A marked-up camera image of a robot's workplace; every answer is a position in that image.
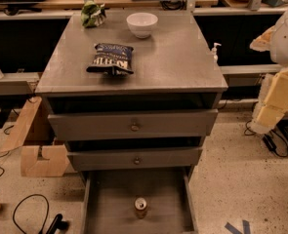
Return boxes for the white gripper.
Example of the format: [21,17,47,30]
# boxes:
[250,26,288,134]

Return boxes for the orange soda can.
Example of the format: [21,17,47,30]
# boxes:
[134,197,147,219]

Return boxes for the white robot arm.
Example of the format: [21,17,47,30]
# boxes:
[250,10,288,134]

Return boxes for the grey top drawer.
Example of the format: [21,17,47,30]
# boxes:
[48,109,218,141]

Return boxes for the grey drawer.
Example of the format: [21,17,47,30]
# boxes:
[48,109,218,141]
[67,147,202,171]
[80,168,198,234]

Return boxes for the grey drawer cabinet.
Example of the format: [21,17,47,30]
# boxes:
[36,10,226,234]

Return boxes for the grey bottom drawer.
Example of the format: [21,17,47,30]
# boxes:
[80,168,198,234]

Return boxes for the grey middle drawer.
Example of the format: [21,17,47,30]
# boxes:
[67,147,202,171]

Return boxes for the white pump bottle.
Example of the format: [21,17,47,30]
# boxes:
[211,43,222,63]

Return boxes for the blue tape mark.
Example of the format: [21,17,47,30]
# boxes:
[224,219,252,234]

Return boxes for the white ceramic bowl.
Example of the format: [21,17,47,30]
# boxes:
[126,13,158,39]

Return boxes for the blue chip bag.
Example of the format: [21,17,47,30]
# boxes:
[86,43,134,76]

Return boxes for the green crumpled bag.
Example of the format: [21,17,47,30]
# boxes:
[81,0,106,28]

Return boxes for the wooden block stand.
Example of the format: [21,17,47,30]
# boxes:
[0,97,69,177]

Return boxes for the black power adapter cable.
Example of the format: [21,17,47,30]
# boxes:
[243,120,288,159]

